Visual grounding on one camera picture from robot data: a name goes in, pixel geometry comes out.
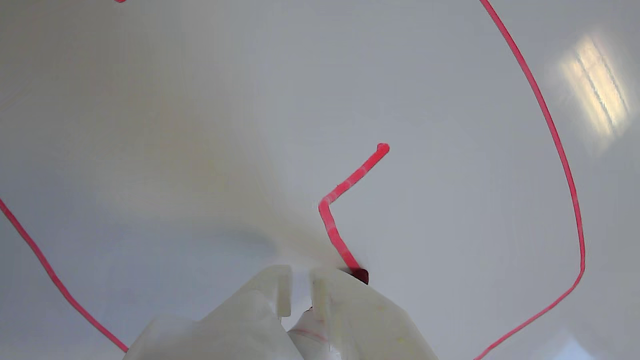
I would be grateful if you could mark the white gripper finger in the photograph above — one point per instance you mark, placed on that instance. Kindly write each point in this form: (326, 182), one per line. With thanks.
(365, 320)
(250, 325)

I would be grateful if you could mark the red whiteboard marker pen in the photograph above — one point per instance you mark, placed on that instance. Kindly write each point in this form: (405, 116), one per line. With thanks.
(310, 335)

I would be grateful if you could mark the white whiteboard with metal frame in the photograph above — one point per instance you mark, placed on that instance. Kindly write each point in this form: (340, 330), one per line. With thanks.
(175, 125)

